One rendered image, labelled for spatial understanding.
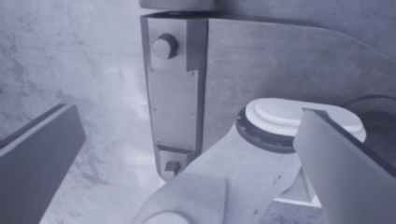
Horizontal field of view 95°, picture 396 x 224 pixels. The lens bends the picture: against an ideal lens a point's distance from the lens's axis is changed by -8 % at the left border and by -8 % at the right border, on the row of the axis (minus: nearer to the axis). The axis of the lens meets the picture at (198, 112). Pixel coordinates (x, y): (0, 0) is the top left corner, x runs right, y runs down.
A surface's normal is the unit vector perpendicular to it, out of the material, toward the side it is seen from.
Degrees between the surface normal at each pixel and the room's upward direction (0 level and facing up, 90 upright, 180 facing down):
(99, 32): 0
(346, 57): 0
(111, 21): 0
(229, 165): 90
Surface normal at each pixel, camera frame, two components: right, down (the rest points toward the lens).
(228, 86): -0.20, 0.51
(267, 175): 0.03, -0.85
